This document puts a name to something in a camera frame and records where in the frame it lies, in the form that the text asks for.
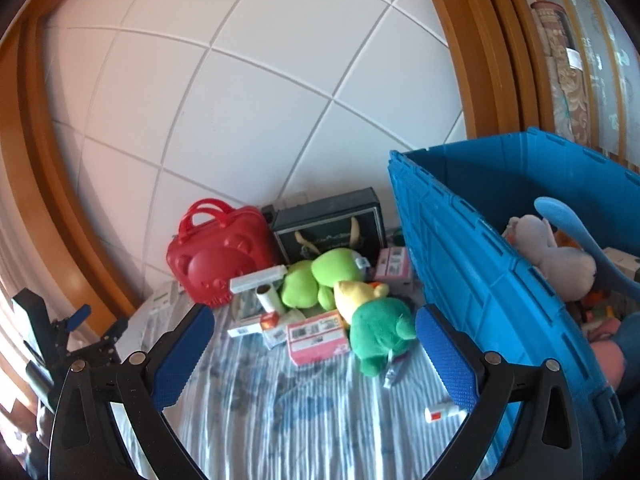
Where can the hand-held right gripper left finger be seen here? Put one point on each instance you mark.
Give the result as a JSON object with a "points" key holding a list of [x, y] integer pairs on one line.
{"points": [[182, 355]]}

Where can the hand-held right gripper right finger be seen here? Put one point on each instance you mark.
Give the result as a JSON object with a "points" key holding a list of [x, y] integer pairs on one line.
{"points": [[445, 360]]}

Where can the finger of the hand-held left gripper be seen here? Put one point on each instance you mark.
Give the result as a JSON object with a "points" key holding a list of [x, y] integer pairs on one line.
{"points": [[112, 337], [80, 317]]}

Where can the blue plastic crate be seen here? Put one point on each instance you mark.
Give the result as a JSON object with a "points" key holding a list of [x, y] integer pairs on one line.
{"points": [[450, 240]]}

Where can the white plush dog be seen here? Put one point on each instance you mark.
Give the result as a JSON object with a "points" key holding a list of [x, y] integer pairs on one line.
{"points": [[550, 260]]}

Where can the blue boomerang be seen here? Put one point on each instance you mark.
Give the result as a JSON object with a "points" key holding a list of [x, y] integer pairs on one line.
{"points": [[590, 250]]}

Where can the white ointment tube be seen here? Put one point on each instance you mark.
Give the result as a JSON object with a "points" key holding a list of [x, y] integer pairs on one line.
{"points": [[445, 412]]}

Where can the small grey packet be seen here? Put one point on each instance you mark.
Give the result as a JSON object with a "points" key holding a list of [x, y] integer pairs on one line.
{"points": [[392, 372]]}

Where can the white flat box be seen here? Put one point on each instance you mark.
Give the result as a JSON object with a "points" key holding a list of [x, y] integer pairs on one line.
{"points": [[165, 300]]}

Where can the white printed medicine box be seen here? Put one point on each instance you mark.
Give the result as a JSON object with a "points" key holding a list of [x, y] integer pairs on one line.
{"points": [[245, 331]]}

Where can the yellow and green plush toy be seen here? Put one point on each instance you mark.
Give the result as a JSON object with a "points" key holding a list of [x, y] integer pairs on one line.
{"points": [[380, 330]]}

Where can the clear plastic packet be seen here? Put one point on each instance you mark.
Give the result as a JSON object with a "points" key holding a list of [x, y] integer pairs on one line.
{"points": [[245, 307]]}

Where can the small barcode box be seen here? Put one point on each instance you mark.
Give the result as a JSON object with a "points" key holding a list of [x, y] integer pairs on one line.
{"points": [[275, 339]]}

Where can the small orange box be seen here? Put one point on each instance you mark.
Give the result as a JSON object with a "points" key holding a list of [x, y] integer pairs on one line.
{"points": [[270, 321]]}

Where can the red bear suitcase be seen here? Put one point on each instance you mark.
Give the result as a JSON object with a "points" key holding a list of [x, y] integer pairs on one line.
{"points": [[220, 265]]}

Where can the cardboard roll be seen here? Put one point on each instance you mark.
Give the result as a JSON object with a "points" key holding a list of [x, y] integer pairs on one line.
{"points": [[270, 300]]}

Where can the long white box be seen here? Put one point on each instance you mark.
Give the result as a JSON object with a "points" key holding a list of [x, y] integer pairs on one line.
{"points": [[257, 280]]}

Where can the pink box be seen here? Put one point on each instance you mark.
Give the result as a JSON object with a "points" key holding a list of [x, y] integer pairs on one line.
{"points": [[392, 262]]}

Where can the pink tissue pack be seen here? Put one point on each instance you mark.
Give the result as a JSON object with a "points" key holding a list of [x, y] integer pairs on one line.
{"points": [[317, 342]]}

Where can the striped blanket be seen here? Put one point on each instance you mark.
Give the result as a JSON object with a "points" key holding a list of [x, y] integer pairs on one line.
{"points": [[300, 410]]}

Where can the lime green plush toy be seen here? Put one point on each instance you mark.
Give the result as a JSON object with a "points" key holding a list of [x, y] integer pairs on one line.
{"points": [[330, 265]]}

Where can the black gift box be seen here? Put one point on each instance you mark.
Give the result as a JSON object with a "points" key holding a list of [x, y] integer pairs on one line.
{"points": [[325, 225]]}

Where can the rolled patterned carpet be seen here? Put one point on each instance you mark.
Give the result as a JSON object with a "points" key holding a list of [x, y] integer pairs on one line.
{"points": [[565, 85]]}

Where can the patterned glass door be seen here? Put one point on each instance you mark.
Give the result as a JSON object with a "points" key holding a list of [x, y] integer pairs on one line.
{"points": [[615, 85]]}

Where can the wooden door frame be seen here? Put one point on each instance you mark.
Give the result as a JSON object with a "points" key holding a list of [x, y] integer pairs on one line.
{"points": [[60, 185], [475, 60]]}

